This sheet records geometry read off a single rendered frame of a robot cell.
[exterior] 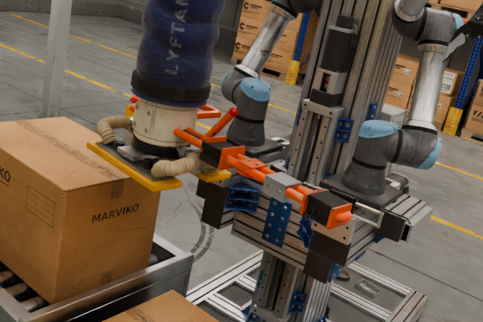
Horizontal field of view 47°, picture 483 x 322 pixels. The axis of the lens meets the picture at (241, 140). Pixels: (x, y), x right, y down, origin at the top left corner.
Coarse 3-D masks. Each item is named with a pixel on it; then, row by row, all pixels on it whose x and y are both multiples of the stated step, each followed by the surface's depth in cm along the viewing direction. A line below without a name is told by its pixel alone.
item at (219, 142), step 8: (224, 136) 150; (208, 144) 142; (216, 144) 146; (224, 144) 147; (232, 144) 148; (240, 144) 147; (200, 152) 145; (208, 152) 144; (216, 152) 140; (224, 152) 140; (232, 152) 142; (240, 152) 145; (208, 160) 143; (216, 160) 141; (224, 160) 141; (224, 168) 142
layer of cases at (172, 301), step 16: (144, 304) 184; (160, 304) 186; (176, 304) 188; (192, 304) 190; (112, 320) 173; (128, 320) 175; (144, 320) 176; (160, 320) 178; (176, 320) 180; (192, 320) 181; (208, 320) 183
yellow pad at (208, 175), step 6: (204, 168) 162; (216, 168) 164; (198, 174) 160; (204, 174) 159; (210, 174) 160; (216, 174) 161; (222, 174) 162; (228, 174) 164; (204, 180) 159; (210, 180) 159; (216, 180) 161
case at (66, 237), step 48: (0, 144) 184; (48, 144) 192; (0, 192) 185; (48, 192) 167; (96, 192) 171; (144, 192) 188; (0, 240) 188; (48, 240) 170; (96, 240) 178; (144, 240) 197; (48, 288) 173
